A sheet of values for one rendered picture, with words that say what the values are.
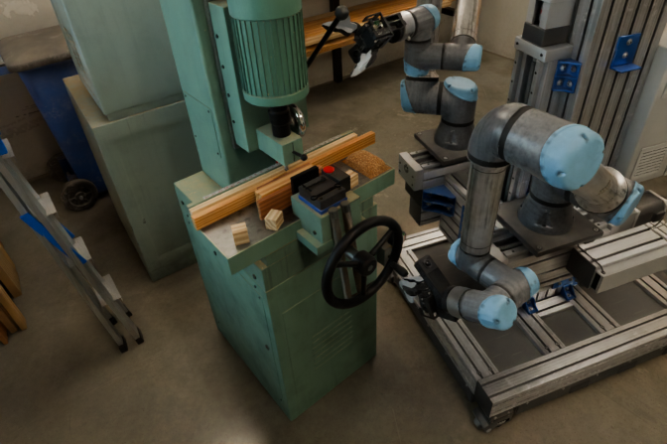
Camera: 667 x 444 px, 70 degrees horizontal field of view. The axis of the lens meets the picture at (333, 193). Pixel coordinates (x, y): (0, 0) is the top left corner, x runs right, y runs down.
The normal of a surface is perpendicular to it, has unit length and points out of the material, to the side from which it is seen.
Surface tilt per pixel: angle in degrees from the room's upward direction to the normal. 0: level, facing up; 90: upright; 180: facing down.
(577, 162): 86
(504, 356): 0
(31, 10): 90
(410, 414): 0
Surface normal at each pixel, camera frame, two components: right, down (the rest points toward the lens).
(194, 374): -0.05, -0.80
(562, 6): 0.33, 0.55
